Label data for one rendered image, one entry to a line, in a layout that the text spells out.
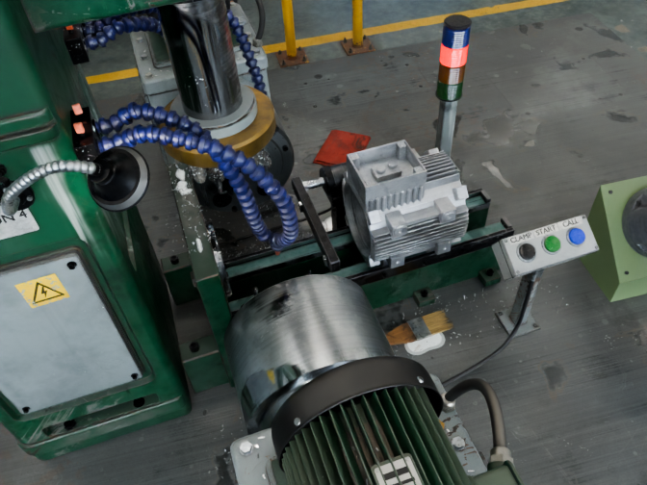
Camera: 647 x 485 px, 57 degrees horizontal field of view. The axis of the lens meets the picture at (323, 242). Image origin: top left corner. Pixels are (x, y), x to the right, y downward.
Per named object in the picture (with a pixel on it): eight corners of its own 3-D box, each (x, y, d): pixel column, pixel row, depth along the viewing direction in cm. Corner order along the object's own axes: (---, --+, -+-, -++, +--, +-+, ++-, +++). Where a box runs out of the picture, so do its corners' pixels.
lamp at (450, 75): (445, 87, 138) (447, 69, 135) (433, 74, 142) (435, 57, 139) (468, 81, 139) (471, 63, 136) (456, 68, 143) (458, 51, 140)
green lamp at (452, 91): (443, 103, 142) (445, 87, 138) (431, 89, 146) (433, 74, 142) (466, 97, 143) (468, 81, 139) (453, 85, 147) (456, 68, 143)
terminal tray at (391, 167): (366, 216, 112) (366, 189, 107) (347, 181, 119) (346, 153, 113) (425, 200, 114) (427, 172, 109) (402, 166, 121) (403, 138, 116)
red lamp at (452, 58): (447, 69, 135) (449, 52, 132) (435, 57, 139) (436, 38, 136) (471, 63, 136) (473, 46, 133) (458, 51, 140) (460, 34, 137)
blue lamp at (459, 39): (449, 52, 132) (451, 33, 128) (436, 38, 136) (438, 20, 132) (473, 46, 133) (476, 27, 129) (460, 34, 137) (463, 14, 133)
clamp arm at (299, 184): (289, 189, 129) (327, 274, 112) (288, 178, 127) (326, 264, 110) (304, 185, 130) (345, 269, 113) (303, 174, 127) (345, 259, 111)
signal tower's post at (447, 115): (432, 180, 158) (449, 33, 127) (420, 162, 163) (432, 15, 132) (460, 172, 159) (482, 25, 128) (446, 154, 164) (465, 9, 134)
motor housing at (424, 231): (374, 284, 120) (375, 217, 106) (342, 220, 133) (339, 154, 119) (463, 257, 124) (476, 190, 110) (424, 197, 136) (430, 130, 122)
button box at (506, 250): (504, 281, 109) (516, 276, 104) (490, 244, 110) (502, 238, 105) (585, 255, 112) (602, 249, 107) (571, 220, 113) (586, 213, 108)
